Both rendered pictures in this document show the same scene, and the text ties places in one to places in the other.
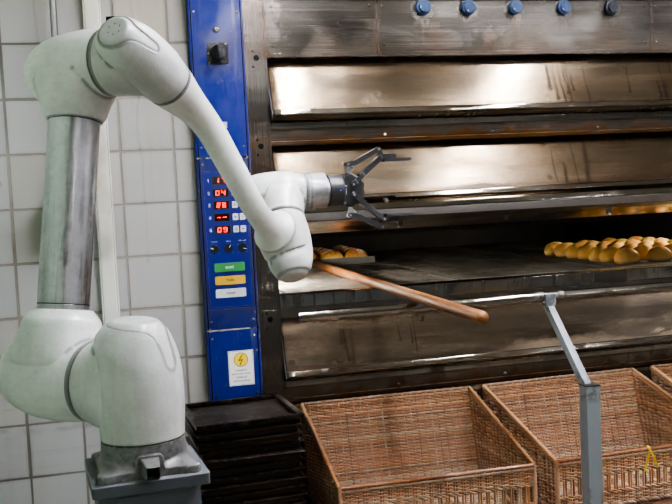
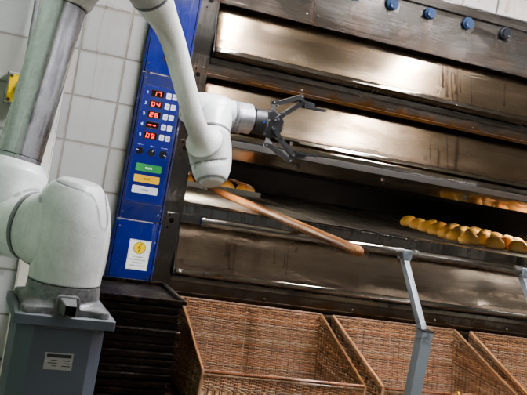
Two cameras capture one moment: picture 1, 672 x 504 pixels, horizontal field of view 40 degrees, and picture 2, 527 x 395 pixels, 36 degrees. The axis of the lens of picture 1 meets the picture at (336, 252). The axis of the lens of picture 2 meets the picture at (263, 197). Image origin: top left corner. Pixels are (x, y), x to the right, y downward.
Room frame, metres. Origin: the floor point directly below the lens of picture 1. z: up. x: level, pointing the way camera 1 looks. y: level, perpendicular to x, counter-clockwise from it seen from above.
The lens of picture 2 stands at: (-0.03, 0.11, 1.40)
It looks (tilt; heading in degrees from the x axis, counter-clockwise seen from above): 3 degrees down; 356
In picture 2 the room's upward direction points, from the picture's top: 11 degrees clockwise
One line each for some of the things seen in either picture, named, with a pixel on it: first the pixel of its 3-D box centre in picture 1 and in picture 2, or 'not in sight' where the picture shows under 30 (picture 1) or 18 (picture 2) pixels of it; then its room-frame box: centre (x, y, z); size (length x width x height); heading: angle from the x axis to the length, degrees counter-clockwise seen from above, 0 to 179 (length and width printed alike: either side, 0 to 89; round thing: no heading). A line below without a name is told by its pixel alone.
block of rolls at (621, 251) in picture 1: (632, 248); (473, 234); (3.60, -1.15, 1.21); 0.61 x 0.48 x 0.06; 14
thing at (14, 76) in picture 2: not in sight; (22, 89); (2.62, 0.75, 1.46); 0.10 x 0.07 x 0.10; 104
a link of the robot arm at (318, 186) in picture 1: (315, 191); (242, 118); (2.27, 0.04, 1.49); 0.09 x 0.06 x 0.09; 13
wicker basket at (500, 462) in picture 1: (412, 457); (264, 360); (2.62, -0.19, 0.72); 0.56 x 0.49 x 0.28; 103
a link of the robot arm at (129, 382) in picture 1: (134, 376); (69, 229); (1.71, 0.38, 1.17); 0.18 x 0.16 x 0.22; 63
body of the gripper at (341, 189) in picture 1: (345, 189); (267, 123); (2.29, -0.03, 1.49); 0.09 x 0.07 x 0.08; 103
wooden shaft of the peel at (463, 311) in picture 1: (375, 283); (264, 211); (2.88, -0.12, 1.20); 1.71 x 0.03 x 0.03; 14
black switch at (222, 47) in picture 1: (217, 44); not in sight; (2.72, 0.31, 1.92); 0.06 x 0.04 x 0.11; 104
